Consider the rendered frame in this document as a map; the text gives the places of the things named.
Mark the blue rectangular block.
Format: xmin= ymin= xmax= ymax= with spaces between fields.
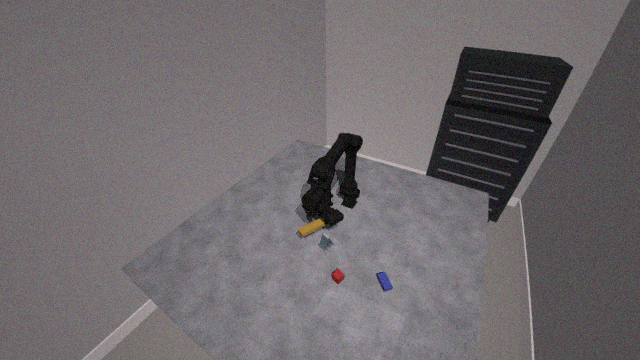
xmin=377 ymin=272 xmax=393 ymax=292

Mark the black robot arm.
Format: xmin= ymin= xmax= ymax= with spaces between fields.
xmin=301 ymin=132 xmax=363 ymax=218

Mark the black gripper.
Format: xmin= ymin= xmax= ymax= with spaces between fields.
xmin=318 ymin=193 xmax=344 ymax=226

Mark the red block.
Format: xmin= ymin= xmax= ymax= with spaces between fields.
xmin=332 ymin=269 xmax=345 ymax=284

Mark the yellow bar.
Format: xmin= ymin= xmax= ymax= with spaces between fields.
xmin=298 ymin=218 xmax=326 ymax=238

